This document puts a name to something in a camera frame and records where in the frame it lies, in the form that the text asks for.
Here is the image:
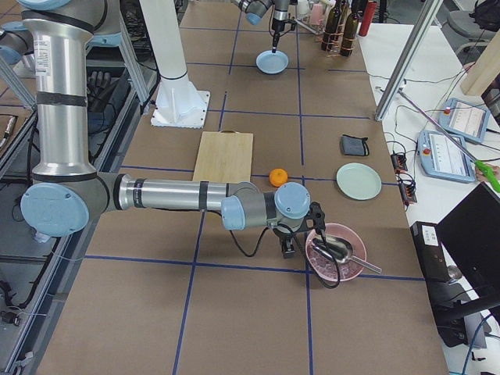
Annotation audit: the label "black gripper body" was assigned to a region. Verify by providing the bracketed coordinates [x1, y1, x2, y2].
[271, 10, 294, 38]
[273, 227, 296, 259]

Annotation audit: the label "orange fruit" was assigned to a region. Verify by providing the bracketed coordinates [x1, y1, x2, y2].
[269, 168, 288, 188]

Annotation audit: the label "light blue plate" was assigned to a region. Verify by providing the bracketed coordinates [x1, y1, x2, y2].
[255, 50, 289, 75]

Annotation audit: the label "light green plate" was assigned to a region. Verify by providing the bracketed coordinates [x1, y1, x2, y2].
[336, 162, 382, 201]

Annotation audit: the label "pink cup top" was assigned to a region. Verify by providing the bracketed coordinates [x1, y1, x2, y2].
[309, 3, 323, 26]

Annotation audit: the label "clear ice cubes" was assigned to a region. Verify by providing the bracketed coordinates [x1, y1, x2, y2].
[306, 246, 363, 281]

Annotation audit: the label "pink bowl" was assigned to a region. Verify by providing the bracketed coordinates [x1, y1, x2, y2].
[305, 223, 366, 282]

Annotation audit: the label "dark wine bottle middle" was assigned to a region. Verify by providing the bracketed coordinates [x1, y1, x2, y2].
[321, 1, 342, 51]

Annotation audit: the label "dark wine bottle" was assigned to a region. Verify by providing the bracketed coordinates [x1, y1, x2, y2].
[340, 0, 360, 57]
[321, 1, 342, 51]

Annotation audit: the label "metal scoop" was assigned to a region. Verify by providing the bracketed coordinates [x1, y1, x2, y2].
[312, 234, 382, 274]

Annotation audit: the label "dark wine bottle front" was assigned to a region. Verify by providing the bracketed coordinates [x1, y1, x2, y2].
[340, 0, 360, 57]

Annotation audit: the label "red bottle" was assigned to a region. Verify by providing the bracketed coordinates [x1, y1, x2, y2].
[359, 0, 377, 37]

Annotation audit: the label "wooden cutting board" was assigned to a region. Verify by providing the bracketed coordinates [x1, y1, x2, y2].
[192, 131, 254, 183]

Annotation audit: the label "grey folded cloth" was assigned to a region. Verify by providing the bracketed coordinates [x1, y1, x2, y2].
[341, 134, 370, 156]

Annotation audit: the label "black computer box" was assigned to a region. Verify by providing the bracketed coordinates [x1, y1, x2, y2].
[410, 221, 472, 347]

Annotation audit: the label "teach pendant near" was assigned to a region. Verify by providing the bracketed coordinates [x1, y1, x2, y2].
[417, 130, 476, 184]

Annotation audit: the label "teach pendant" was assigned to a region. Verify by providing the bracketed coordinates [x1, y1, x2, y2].
[417, 130, 476, 184]
[438, 98, 491, 144]

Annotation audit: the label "black monitor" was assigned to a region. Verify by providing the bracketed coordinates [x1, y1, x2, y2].
[437, 182, 499, 291]

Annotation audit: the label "teach pendant far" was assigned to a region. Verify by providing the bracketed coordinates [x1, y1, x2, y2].
[438, 98, 491, 144]

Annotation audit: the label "metal stand green tip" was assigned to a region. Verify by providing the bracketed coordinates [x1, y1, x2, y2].
[398, 88, 500, 193]

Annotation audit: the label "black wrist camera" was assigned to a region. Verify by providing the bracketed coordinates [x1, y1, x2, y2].
[308, 202, 326, 230]

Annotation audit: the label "copper wire bottle rack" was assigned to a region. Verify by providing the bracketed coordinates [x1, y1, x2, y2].
[324, 7, 350, 57]

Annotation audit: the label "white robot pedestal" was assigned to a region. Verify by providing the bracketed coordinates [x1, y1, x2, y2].
[140, 0, 210, 129]

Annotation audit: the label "aluminium frame post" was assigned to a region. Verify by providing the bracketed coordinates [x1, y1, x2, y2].
[374, 0, 443, 121]

